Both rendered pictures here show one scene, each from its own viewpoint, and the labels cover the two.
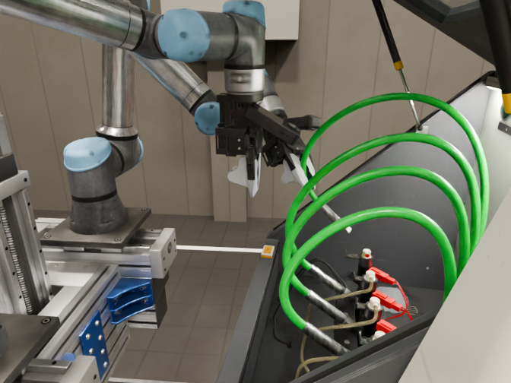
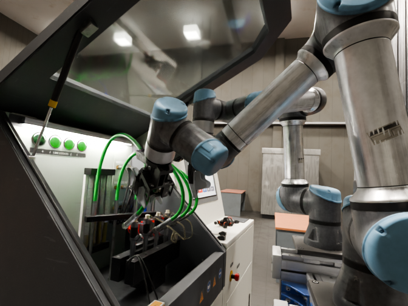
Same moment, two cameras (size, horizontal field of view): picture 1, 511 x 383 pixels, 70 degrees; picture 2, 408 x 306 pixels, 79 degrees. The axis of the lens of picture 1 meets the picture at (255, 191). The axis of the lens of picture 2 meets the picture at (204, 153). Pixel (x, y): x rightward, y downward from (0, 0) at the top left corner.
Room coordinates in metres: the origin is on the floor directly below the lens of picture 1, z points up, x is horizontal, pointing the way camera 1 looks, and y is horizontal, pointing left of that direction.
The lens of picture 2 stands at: (1.53, 0.18, 1.30)
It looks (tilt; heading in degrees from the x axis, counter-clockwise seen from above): 5 degrees up; 191
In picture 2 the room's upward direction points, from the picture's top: 3 degrees clockwise
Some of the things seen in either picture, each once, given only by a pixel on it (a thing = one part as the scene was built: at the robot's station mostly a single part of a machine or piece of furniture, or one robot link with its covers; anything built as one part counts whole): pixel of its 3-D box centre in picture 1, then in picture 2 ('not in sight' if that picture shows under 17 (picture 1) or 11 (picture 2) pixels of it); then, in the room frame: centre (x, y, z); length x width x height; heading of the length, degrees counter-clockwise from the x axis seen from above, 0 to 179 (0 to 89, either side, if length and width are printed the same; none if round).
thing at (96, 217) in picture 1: (96, 206); (374, 284); (0.94, 0.44, 1.09); 0.15 x 0.15 x 0.10
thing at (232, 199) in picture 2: not in sight; (233, 201); (-7.06, -0.33, 0.37); 1.37 x 0.72 x 0.73; 175
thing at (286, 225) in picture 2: not in sight; (297, 244); (-2.36, 0.91, 0.33); 1.31 x 0.64 x 0.67; 175
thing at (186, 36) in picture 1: (192, 36); (230, 111); (0.66, 0.10, 1.52); 0.11 x 0.11 x 0.08; 44
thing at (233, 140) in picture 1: (241, 124); not in sight; (0.72, 0.03, 1.36); 0.09 x 0.08 x 0.12; 79
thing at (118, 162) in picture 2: not in sight; (123, 186); (0.37, -0.44, 1.20); 0.13 x 0.03 x 0.31; 169
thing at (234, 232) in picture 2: not in sight; (225, 228); (0.00, 0.05, 0.96); 0.70 x 0.22 x 0.03; 169
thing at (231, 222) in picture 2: not in sight; (227, 220); (-0.04, 0.06, 1.01); 0.23 x 0.11 x 0.06; 169
